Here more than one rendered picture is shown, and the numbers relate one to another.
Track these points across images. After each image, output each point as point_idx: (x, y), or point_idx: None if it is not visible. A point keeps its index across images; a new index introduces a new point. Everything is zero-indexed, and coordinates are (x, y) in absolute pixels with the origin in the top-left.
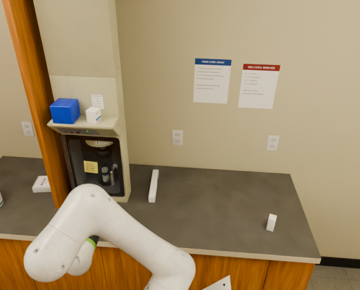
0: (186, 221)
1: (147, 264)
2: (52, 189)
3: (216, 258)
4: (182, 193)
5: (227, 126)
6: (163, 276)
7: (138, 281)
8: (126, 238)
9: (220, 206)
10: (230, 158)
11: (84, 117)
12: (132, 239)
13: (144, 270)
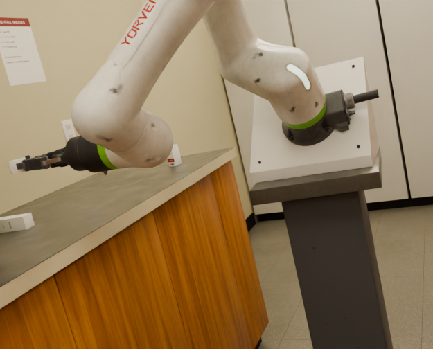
0: (110, 199)
1: (244, 15)
2: None
3: (181, 205)
4: (47, 211)
5: (12, 122)
6: (255, 37)
7: (133, 341)
8: None
9: (110, 188)
10: (37, 177)
11: None
12: None
13: (131, 300)
